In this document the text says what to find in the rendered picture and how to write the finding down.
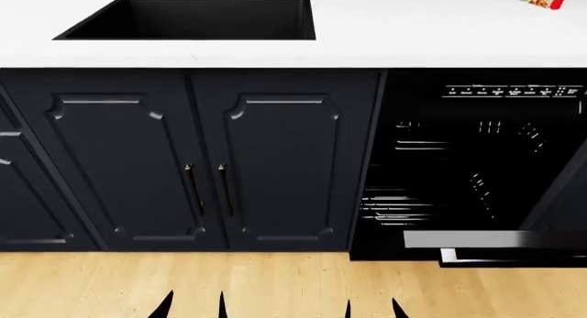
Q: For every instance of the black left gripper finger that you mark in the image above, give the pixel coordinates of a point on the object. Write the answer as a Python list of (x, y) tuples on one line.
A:
[(222, 307), (160, 309)]

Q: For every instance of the dishwasher control panel strip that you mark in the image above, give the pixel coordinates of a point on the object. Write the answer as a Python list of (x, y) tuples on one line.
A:
[(511, 91)]

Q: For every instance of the black dishwasher door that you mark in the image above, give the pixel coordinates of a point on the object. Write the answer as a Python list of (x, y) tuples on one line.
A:
[(468, 239)]

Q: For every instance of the black rectangular sink basin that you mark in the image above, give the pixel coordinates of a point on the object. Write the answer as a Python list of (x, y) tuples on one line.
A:
[(202, 17)]

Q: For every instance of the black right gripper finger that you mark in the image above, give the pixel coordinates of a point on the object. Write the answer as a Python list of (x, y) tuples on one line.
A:
[(400, 312), (348, 311)]

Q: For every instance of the black built-in dishwasher body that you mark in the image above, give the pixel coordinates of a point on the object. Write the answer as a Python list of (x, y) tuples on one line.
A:
[(413, 153)]

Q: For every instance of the dark navy panelled cabinet door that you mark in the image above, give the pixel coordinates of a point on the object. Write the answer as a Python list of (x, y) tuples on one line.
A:
[(284, 166), (23, 194), (119, 166)]

